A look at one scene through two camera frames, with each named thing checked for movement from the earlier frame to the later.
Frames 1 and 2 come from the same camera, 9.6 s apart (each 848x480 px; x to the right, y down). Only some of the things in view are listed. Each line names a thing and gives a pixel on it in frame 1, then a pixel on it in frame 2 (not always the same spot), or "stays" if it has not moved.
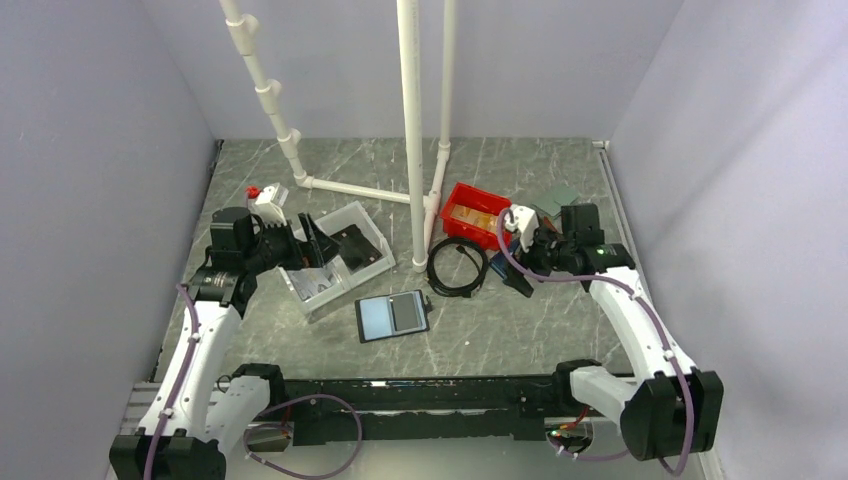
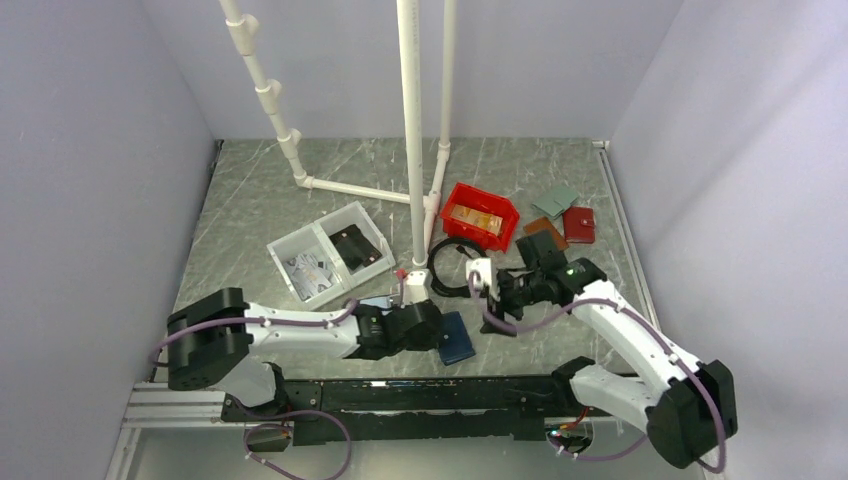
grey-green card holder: x=553 y=201 stays
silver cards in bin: x=307 y=281 stays
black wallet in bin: x=357 y=250 stays
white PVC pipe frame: x=244 y=28 stays
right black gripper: x=527 y=259 → x=502 y=305
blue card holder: x=500 y=264 → x=455 y=341
